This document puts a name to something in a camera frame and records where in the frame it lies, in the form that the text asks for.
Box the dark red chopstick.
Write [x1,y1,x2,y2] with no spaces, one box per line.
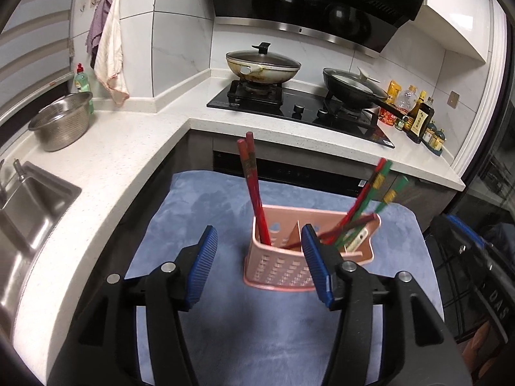
[282,213,381,250]
[245,131,268,246]
[322,221,373,246]

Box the black range hood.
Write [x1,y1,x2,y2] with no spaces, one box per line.
[207,0,431,54]

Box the white upper cabinet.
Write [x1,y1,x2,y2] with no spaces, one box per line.
[402,0,500,65]

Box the white kitchen counter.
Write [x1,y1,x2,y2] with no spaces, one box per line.
[0,68,467,371]

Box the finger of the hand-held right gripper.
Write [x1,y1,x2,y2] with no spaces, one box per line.
[443,213,489,250]

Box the blue plush mat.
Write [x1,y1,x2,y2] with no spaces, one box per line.
[125,170,445,386]

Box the red food packet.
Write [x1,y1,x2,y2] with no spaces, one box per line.
[378,106,399,127]

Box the wok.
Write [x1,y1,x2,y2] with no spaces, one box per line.
[225,58,302,86]

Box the steel faucet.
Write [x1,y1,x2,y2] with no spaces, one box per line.
[0,159,27,206]

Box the black built-in appliance panel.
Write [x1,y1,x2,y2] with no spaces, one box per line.
[212,151,373,199]

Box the person's right hand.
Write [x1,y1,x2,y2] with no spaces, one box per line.
[462,322,507,371]

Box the black gas stove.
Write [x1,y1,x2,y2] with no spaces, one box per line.
[206,79,396,149]

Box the pink perforated utensil holder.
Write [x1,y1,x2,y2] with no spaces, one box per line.
[243,205,382,292]

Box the steel sink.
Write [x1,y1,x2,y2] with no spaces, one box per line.
[0,165,83,330]

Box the clear plastic bottle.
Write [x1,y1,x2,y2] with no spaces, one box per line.
[396,85,419,117]

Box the purple hanging cloth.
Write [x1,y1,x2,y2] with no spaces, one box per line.
[86,0,113,69]

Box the steel colander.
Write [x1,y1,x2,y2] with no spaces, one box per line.
[27,92,94,152]

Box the dark glass door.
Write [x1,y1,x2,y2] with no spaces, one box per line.
[463,100,515,226]

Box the glass pan lid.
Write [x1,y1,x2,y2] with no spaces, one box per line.
[324,66,383,97]

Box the gold flower spoon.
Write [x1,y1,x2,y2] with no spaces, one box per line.
[344,229,369,254]

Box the glass wok lid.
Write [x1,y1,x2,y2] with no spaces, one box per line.
[226,41,302,71]

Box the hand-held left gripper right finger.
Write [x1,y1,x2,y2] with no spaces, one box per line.
[301,224,457,386]

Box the white hanging towel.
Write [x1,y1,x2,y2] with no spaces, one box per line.
[93,0,130,106]

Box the green chopstick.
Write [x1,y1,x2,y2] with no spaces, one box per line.
[350,161,393,226]
[372,175,411,216]

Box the green dish soap bottle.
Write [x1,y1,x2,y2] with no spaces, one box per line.
[73,63,95,115]

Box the dark sauce bottle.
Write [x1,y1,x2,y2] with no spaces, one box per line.
[403,102,436,143]

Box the window blind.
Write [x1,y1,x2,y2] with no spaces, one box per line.
[0,0,79,101]

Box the bright red chopstick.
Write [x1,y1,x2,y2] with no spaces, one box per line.
[340,158,388,230]
[237,139,271,247]

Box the black frying pan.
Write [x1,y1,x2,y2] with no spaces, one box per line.
[322,68,409,123]

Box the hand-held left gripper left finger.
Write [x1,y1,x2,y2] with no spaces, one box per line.
[76,225,220,386]

